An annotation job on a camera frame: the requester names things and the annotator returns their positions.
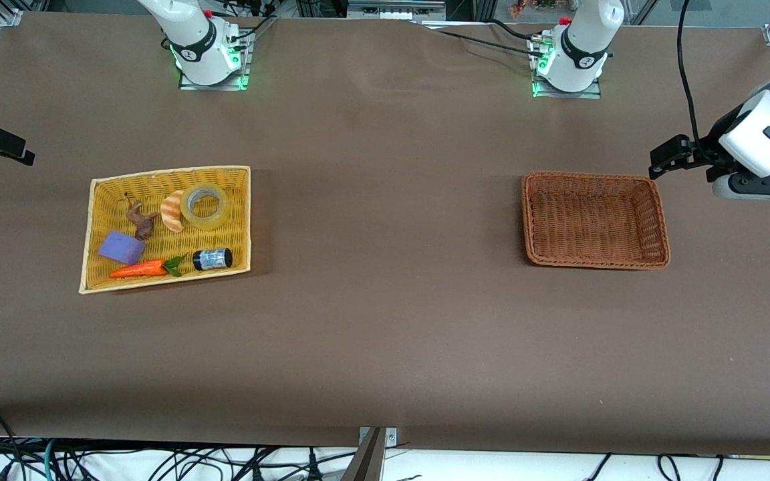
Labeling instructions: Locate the clear yellowish tape roll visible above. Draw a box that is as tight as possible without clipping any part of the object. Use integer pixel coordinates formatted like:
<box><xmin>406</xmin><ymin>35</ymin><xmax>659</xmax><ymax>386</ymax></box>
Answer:
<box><xmin>180</xmin><ymin>183</ymin><xmax>231</xmax><ymax>232</ymax></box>

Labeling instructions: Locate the brown wicker basket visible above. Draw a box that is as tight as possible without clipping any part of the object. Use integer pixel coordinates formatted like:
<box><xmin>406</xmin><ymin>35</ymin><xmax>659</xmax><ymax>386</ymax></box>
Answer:
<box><xmin>521</xmin><ymin>171</ymin><xmax>671</xmax><ymax>271</ymax></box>

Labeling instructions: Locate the yellow wicker basket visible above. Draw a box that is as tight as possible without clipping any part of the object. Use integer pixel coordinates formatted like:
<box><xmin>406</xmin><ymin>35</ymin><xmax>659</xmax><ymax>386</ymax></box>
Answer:
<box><xmin>78</xmin><ymin>165</ymin><xmax>253</xmax><ymax>295</ymax></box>

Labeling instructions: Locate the purple foam block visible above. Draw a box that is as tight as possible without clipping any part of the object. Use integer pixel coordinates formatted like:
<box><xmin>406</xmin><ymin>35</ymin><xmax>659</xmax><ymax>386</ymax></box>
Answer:
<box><xmin>98</xmin><ymin>230</ymin><xmax>146</xmax><ymax>265</ymax></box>

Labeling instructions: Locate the brown toy figure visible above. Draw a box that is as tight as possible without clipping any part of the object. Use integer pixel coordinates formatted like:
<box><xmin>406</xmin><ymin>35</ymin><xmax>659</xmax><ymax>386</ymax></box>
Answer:
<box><xmin>126</xmin><ymin>200</ymin><xmax>158</xmax><ymax>241</ymax></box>

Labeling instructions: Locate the orange toy carrot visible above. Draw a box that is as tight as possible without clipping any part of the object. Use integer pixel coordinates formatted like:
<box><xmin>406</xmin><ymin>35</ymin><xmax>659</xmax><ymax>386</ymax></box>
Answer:
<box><xmin>109</xmin><ymin>257</ymin><xmax>186</xmax><ymax>279</ymax></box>

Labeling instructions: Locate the toy croissant bread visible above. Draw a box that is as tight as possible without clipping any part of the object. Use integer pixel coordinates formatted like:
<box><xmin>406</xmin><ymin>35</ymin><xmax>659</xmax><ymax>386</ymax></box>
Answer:
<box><xmin>160</xmin><ymin>190</ymin><xmax>186</xmax><ymax>233</ymax></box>

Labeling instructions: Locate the small black bottle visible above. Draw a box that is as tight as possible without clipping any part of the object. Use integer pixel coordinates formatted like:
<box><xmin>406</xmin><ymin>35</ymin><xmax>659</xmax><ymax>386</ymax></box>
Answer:
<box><xmin>192</xmin><ymin>248</ymin><xmax>233</xmax><ymax>271</ymax></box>

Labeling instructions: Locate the grey background box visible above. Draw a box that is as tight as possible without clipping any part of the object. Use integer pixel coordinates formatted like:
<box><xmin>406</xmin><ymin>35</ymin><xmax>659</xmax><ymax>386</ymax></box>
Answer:
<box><xmin>347</xmin><ymin>0</ymin><xmax>446</xmax><ymax>19</ymax></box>

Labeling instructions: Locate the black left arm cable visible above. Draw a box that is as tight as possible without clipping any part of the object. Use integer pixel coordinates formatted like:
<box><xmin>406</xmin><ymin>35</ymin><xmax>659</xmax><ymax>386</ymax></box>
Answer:
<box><xmin>677</xmin><ymin>0</ymin><xmax>717</xmax><ymax>151</ymax></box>

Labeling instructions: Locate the black table cable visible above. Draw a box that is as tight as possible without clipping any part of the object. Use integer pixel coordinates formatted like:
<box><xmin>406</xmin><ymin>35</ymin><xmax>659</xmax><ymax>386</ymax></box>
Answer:
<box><xmin>485</xmin><ymin>18</ymin><xmax>543</xmax><ymax>41</ymax></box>
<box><xmin>425</xmin><ymin>28</ymin><xmax>546</xmax><ymax>57</ymax></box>

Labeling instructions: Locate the metal table edge bracket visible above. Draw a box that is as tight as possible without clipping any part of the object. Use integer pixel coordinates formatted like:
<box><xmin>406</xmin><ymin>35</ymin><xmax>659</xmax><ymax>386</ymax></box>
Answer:
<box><xmin>358</xmin><ymin>426</ymin><xmax>399</xmax><ymax>481</ymax></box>

